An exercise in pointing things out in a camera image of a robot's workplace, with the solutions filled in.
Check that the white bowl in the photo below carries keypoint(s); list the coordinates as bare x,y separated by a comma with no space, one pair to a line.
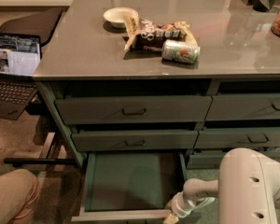
116,16

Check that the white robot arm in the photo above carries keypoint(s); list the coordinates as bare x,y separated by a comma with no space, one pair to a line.
247,191

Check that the green drawer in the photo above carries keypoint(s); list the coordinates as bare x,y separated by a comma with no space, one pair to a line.
133,109
238,137
130,187
134,140
244,107
212,160

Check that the green drawer cabinet frame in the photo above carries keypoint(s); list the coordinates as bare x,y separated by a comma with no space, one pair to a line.
62,89

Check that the black chair base bar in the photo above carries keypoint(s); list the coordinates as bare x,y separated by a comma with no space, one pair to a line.
22,161

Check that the green soda can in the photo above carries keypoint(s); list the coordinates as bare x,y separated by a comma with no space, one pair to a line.
181,52

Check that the person's leg in khaki trousers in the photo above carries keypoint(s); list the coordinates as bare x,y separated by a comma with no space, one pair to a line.
19,192

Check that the dark chair seat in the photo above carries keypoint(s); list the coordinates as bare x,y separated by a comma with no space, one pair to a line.
42,24

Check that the brown snack bag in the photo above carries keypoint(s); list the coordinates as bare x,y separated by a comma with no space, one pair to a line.
147,35

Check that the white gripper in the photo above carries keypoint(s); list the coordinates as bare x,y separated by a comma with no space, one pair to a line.
178,205

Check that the black laptop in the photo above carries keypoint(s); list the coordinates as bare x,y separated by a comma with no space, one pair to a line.
20,55

